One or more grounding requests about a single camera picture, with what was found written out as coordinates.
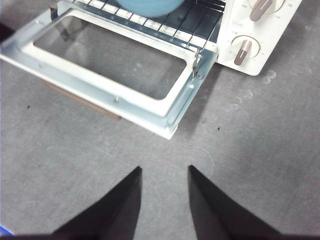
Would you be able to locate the cream temperature knob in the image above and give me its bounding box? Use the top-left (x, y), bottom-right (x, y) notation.
top-left (249, 0), bottom-right (286, 23)

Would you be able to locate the cream Toshiba toaster oven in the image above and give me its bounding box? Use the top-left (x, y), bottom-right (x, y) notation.
top-left (49, 0), bottom-right (303, 77)

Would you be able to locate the metal wire oven rack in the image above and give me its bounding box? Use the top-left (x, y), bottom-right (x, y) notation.
top-left (72, 0), bottom-right (227, 50)

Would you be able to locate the blue ribbed bowl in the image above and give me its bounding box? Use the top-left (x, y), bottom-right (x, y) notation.
top-left (116, 0), bottom-right (186, 18)

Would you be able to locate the oven door with glass window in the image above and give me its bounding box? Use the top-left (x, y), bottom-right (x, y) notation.
top-left (0, 7), bottom-right (219, 140)

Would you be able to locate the cream timer knob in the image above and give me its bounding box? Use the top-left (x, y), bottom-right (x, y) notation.
top-left (230, 34), bottom-right (263, 67)

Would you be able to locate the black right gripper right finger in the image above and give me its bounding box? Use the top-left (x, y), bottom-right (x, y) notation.
top-left (187, 164), bottom-right (284, 240)

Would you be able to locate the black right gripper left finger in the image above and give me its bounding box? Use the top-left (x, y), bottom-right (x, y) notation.
top-left (52, 165), bottom-right (144, 240)

